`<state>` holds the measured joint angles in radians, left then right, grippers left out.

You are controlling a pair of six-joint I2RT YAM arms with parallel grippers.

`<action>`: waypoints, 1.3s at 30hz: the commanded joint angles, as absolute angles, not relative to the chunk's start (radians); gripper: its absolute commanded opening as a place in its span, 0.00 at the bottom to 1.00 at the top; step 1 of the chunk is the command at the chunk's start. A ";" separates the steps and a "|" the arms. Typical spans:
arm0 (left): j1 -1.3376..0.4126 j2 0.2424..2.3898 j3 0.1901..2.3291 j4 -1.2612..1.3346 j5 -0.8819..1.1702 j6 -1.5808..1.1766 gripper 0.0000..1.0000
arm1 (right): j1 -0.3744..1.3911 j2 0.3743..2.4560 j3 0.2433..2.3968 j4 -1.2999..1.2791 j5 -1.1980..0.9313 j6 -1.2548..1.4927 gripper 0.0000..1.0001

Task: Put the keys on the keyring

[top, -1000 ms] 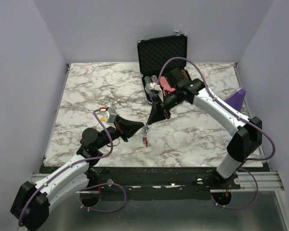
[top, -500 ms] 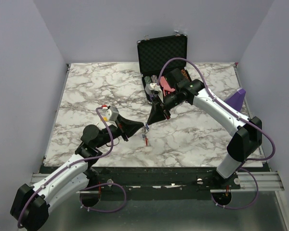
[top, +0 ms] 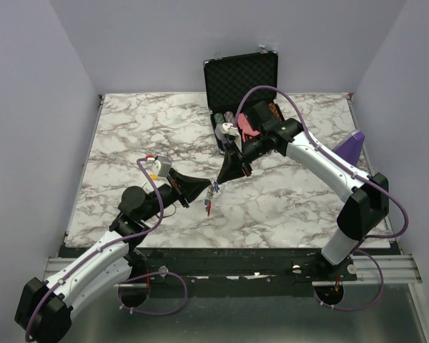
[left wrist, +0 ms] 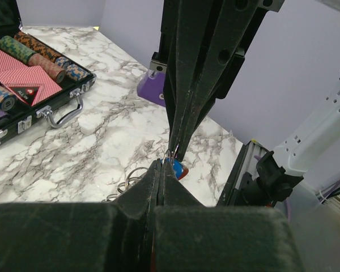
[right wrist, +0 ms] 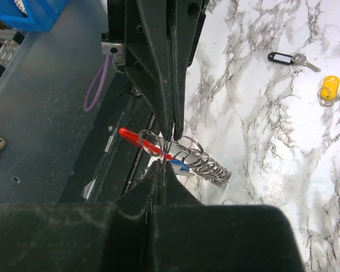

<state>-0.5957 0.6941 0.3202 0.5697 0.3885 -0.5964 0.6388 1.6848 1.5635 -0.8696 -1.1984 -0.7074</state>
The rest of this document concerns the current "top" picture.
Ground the red-handled metal keyring tool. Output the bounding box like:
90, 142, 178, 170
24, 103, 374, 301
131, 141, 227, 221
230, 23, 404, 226
205, 202, 212, 217

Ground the black mounting rail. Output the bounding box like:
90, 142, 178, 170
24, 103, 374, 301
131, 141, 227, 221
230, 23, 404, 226
117, 248, 357, 306

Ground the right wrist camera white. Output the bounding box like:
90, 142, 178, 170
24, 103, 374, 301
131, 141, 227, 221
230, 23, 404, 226
214, 122, 242, 151

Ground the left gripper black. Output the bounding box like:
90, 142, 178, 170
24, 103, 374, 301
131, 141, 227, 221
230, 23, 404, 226
140, 167, 210, 222

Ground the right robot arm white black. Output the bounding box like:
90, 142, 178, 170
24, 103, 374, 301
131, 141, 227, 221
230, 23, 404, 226
215, 101, 389, 280

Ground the pink playing card deck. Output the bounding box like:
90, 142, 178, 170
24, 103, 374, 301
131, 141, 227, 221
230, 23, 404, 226
237, 113, 260, 141

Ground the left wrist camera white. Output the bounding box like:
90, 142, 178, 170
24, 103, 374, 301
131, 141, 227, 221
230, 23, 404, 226
152, 156, 172, 178

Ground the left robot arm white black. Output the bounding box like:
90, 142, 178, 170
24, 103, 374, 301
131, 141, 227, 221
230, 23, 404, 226
14, 169, 211, 342

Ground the purple box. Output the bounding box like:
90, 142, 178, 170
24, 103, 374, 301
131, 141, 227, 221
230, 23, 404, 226
332, 130, 365, 166

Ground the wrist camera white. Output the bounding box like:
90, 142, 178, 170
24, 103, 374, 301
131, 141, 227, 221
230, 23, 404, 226
214, 122, 242, 151
152, 156, 172, 178

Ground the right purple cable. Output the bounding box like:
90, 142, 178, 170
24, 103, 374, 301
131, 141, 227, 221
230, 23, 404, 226
234, 85, 410, 311

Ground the black poker chip case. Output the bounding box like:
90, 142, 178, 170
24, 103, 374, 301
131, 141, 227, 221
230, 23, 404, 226
202, 51, 293, 156

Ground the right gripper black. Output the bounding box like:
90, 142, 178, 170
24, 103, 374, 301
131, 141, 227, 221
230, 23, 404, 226
217, 132, 268, 185

